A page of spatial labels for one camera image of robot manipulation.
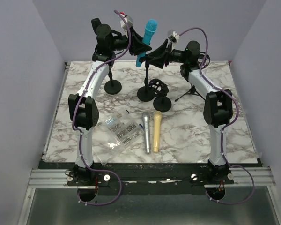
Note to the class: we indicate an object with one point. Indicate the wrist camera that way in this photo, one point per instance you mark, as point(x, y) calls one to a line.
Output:
point(173, 38)
point(127, 24)

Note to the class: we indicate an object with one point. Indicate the cream microphone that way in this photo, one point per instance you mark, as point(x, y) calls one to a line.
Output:
point(157, 124)

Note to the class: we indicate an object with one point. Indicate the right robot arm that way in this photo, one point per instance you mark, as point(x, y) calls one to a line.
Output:
point(217, 110)

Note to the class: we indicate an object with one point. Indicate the black microphone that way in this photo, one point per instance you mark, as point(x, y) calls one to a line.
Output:
point(97, 26)

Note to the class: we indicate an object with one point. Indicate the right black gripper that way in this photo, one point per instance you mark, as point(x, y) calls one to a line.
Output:
point(158, 56)

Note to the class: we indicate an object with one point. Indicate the black shock-mount mic stand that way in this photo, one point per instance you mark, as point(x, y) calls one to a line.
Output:
point(162, 102)

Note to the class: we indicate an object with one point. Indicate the black round-base mic stand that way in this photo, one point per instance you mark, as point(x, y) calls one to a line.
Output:
point(112, 86)

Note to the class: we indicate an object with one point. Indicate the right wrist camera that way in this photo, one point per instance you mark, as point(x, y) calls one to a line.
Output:
point(173, 38)

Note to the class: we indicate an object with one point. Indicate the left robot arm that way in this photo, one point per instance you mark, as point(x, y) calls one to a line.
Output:
point(83, 110)

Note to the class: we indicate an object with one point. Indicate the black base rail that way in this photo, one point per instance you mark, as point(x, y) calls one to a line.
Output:
point(141, 178)

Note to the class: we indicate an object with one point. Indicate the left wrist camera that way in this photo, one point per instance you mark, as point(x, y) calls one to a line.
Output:
point(127, 24)

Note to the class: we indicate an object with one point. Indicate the blue microphone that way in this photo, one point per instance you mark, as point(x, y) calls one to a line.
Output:
point(150, 29)

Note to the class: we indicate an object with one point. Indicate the black round-base stand with clip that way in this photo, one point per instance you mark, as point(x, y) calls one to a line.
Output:
point(145, 93)

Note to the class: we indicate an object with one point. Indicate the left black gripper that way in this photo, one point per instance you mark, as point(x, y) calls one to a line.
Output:
point(136, 45)

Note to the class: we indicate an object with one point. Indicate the silver microphone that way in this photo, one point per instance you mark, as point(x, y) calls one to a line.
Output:
point(145, 120)

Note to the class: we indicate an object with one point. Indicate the black tripod shock-mount stand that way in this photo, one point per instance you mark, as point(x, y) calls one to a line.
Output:
point(191, 91)

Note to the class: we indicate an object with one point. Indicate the clear plastic screw box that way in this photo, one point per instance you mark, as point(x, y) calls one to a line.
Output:
point(115, 134)

